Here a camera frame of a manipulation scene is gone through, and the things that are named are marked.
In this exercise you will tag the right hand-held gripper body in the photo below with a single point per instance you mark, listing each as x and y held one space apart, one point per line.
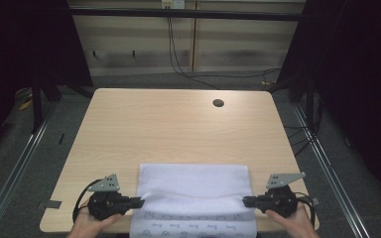
279 203

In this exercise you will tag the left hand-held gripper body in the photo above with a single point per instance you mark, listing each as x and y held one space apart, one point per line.
105 203

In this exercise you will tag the white towel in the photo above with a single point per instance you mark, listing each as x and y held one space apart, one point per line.
195 185

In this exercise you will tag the person's left hand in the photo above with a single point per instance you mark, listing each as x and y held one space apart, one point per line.
91 228

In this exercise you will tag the person's right hand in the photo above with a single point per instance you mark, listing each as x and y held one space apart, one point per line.
297 226

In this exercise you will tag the grey floor tape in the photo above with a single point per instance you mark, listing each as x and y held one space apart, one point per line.
51 204

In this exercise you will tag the dark curtain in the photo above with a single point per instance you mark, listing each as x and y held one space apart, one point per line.
357 82
23 46

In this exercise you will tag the metal floor rail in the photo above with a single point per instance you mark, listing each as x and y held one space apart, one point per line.
330 172
16 168

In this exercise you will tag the black stand post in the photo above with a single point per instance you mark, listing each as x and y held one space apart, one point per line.
37 105

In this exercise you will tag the black horizontal frame bar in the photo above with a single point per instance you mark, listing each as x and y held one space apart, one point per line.
185 14

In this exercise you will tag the white wall power outlet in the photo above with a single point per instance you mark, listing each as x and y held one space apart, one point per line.
173 4

